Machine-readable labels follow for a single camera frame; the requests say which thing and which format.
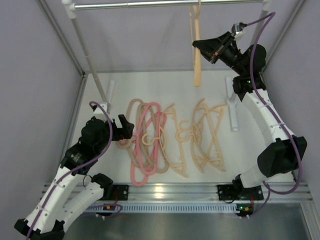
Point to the white left rack foot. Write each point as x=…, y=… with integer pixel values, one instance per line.
x=109, y=95

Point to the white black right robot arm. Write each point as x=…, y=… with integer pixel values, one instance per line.
x=284, y=151

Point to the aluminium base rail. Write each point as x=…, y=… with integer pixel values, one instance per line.
x=206, y=192

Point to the grey slotted cable duct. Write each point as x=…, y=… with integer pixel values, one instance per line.
x=126, y=207

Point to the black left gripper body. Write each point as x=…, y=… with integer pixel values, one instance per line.
x=119, y=133

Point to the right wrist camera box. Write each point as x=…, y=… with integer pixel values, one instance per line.
x=237, y=29

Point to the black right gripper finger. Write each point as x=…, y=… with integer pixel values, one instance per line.
x=210, y=54
x=207, y=44

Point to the aluminium right corner frame post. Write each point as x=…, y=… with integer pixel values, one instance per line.
x=284, y=31

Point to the cream hanger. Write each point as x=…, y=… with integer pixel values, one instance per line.
x=194, y=13
x=212, y=155
x=169, y=144
x=183, y=133

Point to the white rack foot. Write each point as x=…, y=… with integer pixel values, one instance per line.
x=109, y=95
x=231, y=104

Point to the white right rack foot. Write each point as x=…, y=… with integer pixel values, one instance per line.
x=231, y=104

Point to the beige thick hanger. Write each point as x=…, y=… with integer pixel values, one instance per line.
x=127, y=144
x=150, y=157

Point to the silver horizontal rack bar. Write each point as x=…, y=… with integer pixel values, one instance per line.
x=149, y=4

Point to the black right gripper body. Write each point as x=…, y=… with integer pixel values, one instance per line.
x=229, y=54

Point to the beige inner thick hanger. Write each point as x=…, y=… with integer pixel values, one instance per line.
x=150, y=157

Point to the pink lower thick hanger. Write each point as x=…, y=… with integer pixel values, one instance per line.
x=140, y=176

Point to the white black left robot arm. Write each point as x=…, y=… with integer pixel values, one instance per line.
x=54, y=214

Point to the beige outer thick hanger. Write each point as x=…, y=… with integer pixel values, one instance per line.
x=127, y=144

